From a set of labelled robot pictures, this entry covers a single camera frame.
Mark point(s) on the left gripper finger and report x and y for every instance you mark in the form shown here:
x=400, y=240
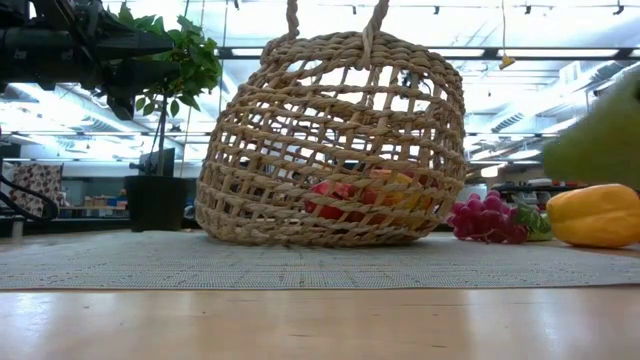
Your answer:
x=130, y=42
x=140, y=72

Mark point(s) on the red apple yellow stem cavity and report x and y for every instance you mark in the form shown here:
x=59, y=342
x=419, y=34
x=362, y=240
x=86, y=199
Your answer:
x=405, y=197

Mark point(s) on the purple grape bunch with leaf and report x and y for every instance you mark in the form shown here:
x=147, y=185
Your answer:
x=480, y=217

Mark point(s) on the green plastic fruit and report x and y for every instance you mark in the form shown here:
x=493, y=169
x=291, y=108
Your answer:
x=605, y=145

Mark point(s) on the yellow bell pepper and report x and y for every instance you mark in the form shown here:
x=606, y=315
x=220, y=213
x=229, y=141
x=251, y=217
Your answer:
x=595, y=215

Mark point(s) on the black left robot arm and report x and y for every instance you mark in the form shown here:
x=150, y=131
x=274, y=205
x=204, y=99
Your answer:
x=15, y=45

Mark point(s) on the potted green plant black pot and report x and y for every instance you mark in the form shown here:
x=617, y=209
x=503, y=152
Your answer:
x=155, y=202

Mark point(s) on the distant orange blue storage boxes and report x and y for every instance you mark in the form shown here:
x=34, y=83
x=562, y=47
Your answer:
x=107, y=202

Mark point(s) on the floral patterned chair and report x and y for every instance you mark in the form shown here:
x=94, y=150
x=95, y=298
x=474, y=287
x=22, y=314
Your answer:
x=37, y=182

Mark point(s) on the grey woven placemat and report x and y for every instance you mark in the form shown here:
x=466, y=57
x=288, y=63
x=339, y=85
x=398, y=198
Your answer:
x=150, y=265

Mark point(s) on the yellow hanging ceiling tag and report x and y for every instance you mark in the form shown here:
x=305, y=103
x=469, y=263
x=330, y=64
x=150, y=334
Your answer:
x=506, y=62

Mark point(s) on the black distant workbench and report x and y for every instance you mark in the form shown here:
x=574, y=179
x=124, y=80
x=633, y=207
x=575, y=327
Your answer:
x=520, y=189

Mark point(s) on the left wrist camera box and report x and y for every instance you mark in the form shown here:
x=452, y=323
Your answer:
x=121, y=102

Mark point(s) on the black ceiling camera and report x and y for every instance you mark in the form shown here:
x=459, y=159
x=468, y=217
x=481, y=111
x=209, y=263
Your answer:
x=599, y=91

